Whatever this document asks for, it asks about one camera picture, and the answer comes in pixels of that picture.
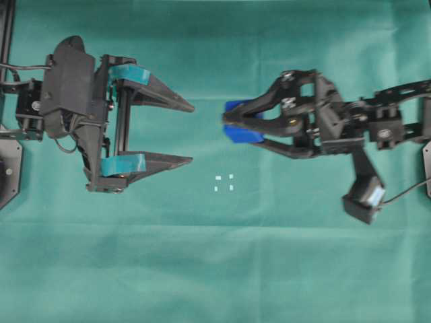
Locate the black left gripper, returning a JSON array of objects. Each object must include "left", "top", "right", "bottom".
[{"left": 82, "top": 55, "right": 195, "bottom": 193}]

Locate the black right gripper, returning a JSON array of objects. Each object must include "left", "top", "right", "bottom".
[{"left": 222, "top": 70, "right": 364, "bottom": 159}]

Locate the blue block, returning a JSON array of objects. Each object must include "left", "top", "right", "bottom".
[{"left": 223, "top": 99, "right": 265, "bottom": 143}]

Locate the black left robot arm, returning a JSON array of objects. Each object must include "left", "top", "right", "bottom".
[{"left": 1, "top": 47, "right": 194, "bottom": 193}]

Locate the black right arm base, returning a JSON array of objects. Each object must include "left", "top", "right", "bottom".
[{"left": 422, "top": 141, "right": 431, "bottom": 199}]

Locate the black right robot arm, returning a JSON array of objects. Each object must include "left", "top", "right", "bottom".
[{"left": 222, "top": 69, "right": 430, "bottom": 159}]

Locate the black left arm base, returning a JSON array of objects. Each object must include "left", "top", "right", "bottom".
[{"left": 1, "top": 138, "right": 23, "bottom": 209}]

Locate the green table cloth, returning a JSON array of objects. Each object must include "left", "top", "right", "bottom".
[{"left": 1, "top": 1, "right": 430, "bottom": 322}]

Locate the dark grey left wrist camera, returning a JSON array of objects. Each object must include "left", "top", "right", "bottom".
[{"left": 40, "top": 36, "right": 95, "bottom": 139}]

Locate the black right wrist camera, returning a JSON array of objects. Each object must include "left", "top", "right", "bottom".
[{"left": 342, "top": 147, "right": 386, "bottom": 225}]

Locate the black left camera cable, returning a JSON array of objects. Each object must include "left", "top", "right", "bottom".
[{"left": 0, "top": 62, "right": 51, "bottom": 85}]

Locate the black aluminium frame post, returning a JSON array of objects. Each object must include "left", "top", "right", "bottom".
[{"left": 0, "top": 0, "right": 16, "bottom": 63}]

